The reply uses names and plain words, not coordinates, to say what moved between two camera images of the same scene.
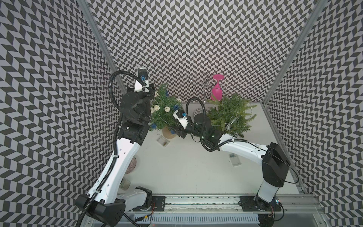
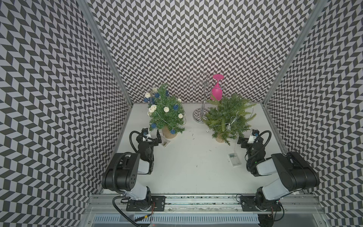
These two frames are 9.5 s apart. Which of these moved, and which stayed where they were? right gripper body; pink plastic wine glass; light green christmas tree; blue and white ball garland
Moved: right gripper body
Stayed: blue and white ball garland; light green christmas tree; pink plastic wine glass
